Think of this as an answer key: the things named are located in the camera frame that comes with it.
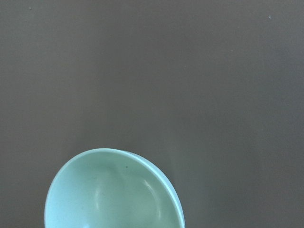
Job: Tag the light green bowl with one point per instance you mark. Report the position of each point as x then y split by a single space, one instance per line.
110 188

